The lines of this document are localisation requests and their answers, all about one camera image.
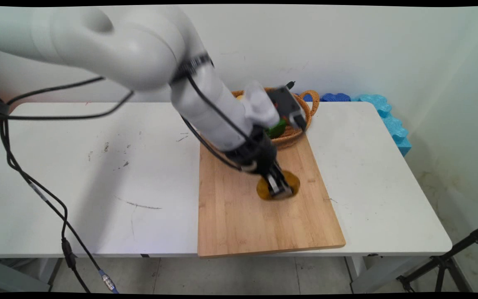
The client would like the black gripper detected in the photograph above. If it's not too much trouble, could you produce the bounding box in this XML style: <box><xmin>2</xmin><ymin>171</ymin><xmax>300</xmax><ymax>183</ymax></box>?
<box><xmin>225</xmin><ymin>125</ymin><xmax>295</xmax><ymax>199</ymax></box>

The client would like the brown toy potato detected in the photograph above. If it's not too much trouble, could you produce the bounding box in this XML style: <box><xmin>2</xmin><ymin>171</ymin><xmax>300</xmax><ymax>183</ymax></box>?
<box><xmin>256</xmin><ymin>169</ymin><xmax>301</xmax><ymax>201</ymax></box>

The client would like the wooden cutting board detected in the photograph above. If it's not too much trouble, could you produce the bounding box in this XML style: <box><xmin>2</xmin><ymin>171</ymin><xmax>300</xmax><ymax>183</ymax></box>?
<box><xmin>198</xmin><ymin>132</ymin><xmax>346</xmax><ymax>258</ymax></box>

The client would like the green toy bell pepper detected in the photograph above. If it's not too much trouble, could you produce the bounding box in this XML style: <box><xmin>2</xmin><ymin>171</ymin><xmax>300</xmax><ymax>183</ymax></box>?
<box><xmin>266</xmin><ymin>119</ymin><xmax>288</xmax><ymax>139</ymax></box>

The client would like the woven wicker basket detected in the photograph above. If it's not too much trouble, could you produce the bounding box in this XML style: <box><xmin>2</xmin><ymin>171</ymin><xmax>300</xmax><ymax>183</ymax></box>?
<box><xmin>232</xmin><ymin>87</ymin><xmax>320</xmax><ymax>150</ymax></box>

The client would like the dark blue foam piece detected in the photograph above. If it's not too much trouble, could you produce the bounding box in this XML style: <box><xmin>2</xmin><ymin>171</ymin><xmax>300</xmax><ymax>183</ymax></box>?
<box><xmin>303</xmin><ymin>93</ymin><xmax>352</xmax><ymax>103</ymax></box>

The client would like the white table leg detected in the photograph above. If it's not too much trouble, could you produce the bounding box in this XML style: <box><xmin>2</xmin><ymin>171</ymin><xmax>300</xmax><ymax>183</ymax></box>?
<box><xmin>345</xmin><ymin>256</ymin><xmax>369</xmax><ymax>288</ymax></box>

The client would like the light blue foam piece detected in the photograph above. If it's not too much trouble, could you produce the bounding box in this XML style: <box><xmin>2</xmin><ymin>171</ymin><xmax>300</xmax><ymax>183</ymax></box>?
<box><xmin>357</xmin><ymin>94</ymin><xmax>412</xmax><ymax>157</ymax></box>

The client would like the black tripod stand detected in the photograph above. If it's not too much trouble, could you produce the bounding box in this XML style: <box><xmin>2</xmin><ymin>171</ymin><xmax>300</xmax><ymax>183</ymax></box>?
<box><xmin>396</xmin><ymin>222</ymin><xmax>478</xmax><ymax>293</ymax></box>

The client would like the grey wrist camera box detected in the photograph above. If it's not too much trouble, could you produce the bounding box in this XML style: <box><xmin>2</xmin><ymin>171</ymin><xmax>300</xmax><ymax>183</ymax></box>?
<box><xmin>266</xmin><ymin>86</ymin><xmax>307</xmax><ymax>131</ymax></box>

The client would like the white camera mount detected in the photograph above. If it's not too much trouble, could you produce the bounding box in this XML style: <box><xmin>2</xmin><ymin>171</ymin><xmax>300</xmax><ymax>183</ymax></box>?
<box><xmin>242</xmin><ymin>81</ymin><xmax>282</xmax><ymax>128</ymax></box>

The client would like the thin black cable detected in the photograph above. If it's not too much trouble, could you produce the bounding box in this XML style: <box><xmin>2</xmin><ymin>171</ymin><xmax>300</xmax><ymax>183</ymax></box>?
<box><xmin>0</xmin><ymin>62</ymin><xmax>264</xmax><ymax>175</ymax></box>

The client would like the black cable with blue connector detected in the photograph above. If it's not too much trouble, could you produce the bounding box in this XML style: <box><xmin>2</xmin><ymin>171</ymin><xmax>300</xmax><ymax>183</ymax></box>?
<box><xmin>0</xmin><ymin>95</ymin><xmax>120</xmax><ymax>294</ymax></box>

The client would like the grey table frame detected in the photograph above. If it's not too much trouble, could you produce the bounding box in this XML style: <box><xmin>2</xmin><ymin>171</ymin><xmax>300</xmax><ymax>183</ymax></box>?
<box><xmin>0</xmin><ymin>257</ymin><xmax>64</xmax><ymax>293</ymax></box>

